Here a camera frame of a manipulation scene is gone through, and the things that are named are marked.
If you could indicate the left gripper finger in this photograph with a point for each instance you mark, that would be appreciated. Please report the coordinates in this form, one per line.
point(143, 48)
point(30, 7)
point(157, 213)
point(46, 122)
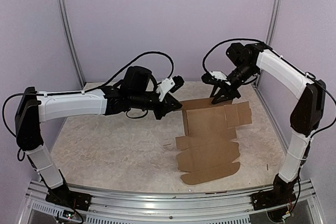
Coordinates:
point(165, 110)
point(173, 102)

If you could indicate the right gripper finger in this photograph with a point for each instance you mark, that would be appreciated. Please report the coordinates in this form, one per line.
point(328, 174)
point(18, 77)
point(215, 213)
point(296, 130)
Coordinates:
point(216, 92)
point(216, 99)

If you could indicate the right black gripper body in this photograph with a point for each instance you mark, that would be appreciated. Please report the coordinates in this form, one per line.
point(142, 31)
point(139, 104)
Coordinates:
point(234, 93)

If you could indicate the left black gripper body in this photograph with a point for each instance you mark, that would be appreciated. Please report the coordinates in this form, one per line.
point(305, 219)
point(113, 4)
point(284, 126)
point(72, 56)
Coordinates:
point(166, 105)

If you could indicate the brown cardboard box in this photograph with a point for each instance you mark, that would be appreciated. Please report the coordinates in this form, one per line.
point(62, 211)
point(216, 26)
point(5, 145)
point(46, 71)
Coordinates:
point(208, 148)

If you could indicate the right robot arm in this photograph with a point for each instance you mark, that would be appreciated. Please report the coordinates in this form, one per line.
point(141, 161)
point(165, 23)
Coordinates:
point(251, 57)

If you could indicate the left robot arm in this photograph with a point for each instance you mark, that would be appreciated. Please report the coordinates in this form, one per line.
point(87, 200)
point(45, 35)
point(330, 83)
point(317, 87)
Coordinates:
point(137, 90)

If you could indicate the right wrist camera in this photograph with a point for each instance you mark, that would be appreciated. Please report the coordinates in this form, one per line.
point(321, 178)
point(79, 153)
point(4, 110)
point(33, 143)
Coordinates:
point(214, 77)

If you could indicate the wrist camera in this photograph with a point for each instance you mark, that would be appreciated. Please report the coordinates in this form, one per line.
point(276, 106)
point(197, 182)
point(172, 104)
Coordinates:
point(214, 77)
point(171, 84)

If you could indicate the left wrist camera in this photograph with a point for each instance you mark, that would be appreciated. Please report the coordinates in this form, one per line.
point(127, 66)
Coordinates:
point(171, 84)

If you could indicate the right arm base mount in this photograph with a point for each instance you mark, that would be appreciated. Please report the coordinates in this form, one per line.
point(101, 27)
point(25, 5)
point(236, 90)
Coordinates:
point(268, 199)

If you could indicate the front aluminium rail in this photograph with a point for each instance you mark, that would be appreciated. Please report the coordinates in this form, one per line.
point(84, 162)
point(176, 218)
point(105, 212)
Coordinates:
point(112, 206)

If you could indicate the right aluminium frame post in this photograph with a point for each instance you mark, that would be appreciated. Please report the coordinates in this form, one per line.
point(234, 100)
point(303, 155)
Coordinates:
point(273, 21)

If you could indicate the aluminium frame post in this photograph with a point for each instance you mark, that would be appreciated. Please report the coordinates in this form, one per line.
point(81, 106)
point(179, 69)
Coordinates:
point(70, 42)
point(273, 21)

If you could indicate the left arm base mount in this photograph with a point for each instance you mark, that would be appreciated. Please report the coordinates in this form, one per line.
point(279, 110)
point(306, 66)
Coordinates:
point(74, 200)

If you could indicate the left aluminium frame post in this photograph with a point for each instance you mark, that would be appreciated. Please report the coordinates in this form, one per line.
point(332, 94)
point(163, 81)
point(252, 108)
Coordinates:
point(70, 42)

